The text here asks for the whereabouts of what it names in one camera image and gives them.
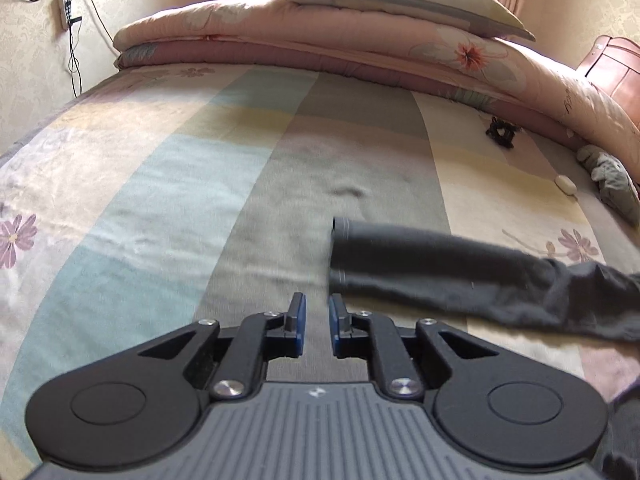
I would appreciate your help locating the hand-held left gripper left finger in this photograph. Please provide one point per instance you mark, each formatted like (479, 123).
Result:
(298, 325)

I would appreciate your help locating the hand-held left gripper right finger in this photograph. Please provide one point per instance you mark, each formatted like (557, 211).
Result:
(336, 329)

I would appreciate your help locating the dark grey pants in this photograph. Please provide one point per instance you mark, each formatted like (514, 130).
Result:
(450, 270)

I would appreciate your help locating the black hair claw clip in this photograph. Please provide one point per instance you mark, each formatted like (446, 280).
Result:
(499, 132)

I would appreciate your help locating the small white case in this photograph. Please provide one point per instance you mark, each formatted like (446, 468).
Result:
(566, 184)

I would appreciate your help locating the pink floral folded quilt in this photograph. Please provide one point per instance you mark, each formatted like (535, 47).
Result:
(350, 35)

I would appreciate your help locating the person's black jacket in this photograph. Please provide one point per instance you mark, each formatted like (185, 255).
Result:
(622, 435)

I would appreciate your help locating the grey printed cloth bundle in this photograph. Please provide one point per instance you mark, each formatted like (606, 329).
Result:
(612, 180)

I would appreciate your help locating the wooden headboard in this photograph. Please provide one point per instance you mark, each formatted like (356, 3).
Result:
(615, 65)

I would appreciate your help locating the white wall power strip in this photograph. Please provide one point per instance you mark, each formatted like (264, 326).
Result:
(65, 10)

